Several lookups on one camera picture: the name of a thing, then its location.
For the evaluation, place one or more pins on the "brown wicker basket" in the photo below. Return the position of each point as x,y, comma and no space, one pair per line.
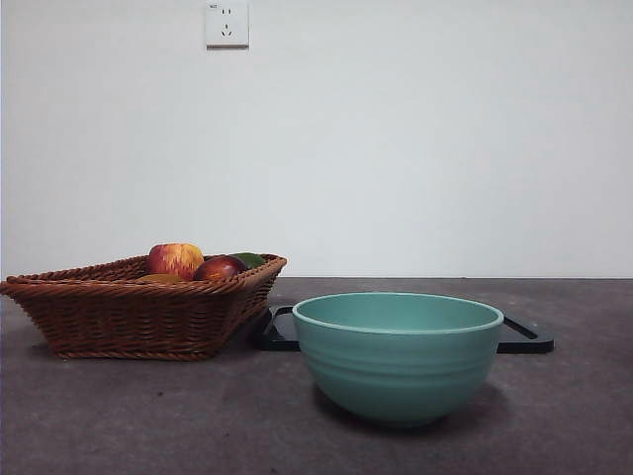
128,316

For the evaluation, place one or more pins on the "green avocado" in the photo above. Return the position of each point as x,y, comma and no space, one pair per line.
252,259

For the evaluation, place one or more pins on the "dark teal rectangular tray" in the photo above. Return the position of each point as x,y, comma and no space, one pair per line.
279,331

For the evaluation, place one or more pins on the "mint green bowl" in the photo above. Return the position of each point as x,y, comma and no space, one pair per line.
395,376

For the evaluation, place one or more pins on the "red yellow apple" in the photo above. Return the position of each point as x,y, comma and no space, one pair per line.
173,259

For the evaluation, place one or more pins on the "yellow-brown kiwi fruit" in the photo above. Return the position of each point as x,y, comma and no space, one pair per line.
160,279

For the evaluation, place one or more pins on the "dark red plum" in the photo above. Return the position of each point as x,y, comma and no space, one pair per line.
220,269

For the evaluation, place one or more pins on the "white wall socket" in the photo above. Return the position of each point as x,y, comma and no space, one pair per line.
227,25

